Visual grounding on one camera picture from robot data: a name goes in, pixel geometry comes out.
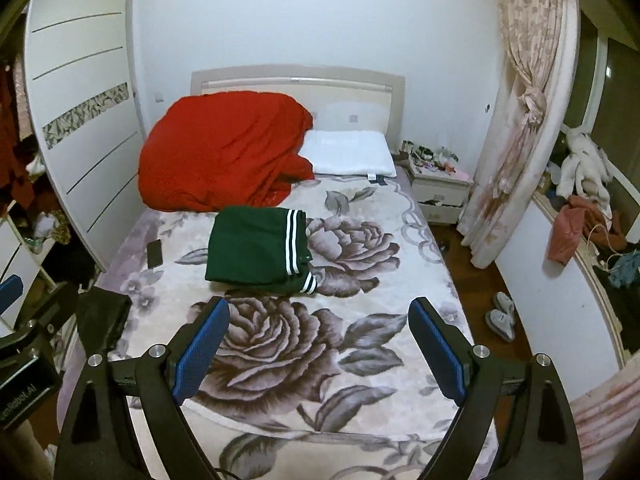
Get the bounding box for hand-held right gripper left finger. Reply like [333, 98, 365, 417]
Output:
[54, 296, 232, 480]

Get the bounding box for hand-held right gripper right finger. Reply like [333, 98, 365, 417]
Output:
[407, 297, 583, 480]

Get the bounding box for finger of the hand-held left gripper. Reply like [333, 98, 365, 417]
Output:
[12, 282, 83, 347]
[0, 275, 24, 314]

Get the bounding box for green and white varsity jacket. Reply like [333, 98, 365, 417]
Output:
[205, 206, 318, 296]

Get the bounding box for hanging red clothes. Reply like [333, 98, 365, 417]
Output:
[0, 65, 36, 206]

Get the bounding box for white drawer unit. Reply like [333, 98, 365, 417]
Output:
[0, 215, 66, 331]

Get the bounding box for black cloth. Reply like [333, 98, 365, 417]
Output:
[75, 287, 133, 361]

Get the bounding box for white bay window ledge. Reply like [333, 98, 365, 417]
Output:
[495, 195, 640, 401]

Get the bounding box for white nightstand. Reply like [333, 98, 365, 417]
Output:
[402, 152, 473, 226]

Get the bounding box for pink garment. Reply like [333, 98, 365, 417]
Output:
[547, 195, 608, 264]

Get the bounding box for loose pink floral curtain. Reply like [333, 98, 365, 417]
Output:
[570, 365, 640, 480]

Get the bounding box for white wardrobe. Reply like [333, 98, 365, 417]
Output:
[22, 0, 151, 271]

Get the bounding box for clutter of small toiletries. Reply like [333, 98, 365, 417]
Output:
[401, 140, 461, 173]

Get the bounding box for red quilt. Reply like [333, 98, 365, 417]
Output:
[138, 91, 316, 213]

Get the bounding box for teal garment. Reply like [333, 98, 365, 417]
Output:
[607, 252, 640, 288]

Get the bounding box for white pillow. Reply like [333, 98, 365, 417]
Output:
[297, 130, 398, 179]

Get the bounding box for tied pink floral curtain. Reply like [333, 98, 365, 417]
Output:
[457, 0, 581, 268]

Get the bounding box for white plush toy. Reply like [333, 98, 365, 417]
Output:
[556, 131, 613, 201]

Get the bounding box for beige bed headboard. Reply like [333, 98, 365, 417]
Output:
[190, 65, 406, 158]

